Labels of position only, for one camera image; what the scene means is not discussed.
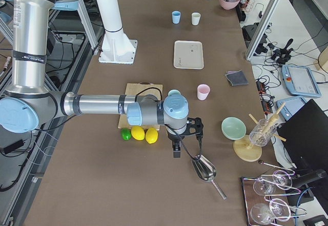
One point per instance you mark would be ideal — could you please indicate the pink plastic cup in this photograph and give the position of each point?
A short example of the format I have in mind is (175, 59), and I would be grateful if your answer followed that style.
(203, 91)

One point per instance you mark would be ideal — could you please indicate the cream rabbit tray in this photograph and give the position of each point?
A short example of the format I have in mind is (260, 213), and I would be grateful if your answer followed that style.
(188, 55)

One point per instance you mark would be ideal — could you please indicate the aluminium frame post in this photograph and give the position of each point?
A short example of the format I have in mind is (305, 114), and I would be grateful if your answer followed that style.
(272, 5)

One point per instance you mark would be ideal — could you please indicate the wooden cup stand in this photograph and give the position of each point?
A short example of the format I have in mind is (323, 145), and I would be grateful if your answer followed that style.
(248, 151)

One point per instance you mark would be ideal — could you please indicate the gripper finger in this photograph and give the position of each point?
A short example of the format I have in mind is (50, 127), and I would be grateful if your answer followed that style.
(176, 152)

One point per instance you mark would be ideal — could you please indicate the clear glass mug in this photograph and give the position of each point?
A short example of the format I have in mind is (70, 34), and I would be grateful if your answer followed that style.
(260, 138)

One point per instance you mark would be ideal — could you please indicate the green plastic cup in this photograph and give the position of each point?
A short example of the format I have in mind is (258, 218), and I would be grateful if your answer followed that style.
(173, 92)

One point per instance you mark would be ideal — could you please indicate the cream plastic cup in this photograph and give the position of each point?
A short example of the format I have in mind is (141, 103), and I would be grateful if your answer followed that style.
(195, 18)

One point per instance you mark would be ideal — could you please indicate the blue teach pendant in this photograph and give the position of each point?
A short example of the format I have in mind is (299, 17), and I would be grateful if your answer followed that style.
(292, 105)
(299, 80)

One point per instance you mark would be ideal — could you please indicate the metal scoop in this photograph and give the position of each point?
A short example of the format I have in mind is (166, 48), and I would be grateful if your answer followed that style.
(206, 171)

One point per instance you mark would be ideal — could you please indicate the blue plastic cup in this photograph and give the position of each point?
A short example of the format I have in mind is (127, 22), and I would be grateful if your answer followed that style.
(176, 15)

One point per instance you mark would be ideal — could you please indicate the wooden cutting board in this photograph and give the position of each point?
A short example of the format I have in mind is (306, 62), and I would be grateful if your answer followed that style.
(133, 89)

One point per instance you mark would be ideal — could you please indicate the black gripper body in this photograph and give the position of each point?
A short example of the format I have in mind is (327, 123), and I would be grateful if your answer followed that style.
(175, 139)

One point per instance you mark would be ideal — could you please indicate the green bowl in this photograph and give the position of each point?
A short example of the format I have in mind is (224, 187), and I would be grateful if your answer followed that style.
(233, 128)

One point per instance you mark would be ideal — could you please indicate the green lime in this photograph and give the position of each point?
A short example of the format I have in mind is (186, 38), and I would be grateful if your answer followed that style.
(126, 134)

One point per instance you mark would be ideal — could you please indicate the grey folded cloth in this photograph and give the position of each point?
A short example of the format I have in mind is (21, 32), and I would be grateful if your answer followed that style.
(236, 78)

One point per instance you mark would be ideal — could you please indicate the pink bowl with ice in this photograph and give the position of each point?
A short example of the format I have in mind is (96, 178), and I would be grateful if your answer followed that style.
(228, 5)

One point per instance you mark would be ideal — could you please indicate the yellow lemon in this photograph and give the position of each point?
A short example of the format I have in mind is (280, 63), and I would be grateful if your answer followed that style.
(151, 135)
(138, 133)

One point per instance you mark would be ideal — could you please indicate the wine glass rack tray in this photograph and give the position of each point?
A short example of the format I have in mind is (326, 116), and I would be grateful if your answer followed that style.
(265, 199)

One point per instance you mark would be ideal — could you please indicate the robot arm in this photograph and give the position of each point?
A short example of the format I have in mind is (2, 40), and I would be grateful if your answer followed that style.
(28, 104)

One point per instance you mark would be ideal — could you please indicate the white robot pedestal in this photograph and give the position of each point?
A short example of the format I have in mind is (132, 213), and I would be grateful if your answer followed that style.
(116, 47)

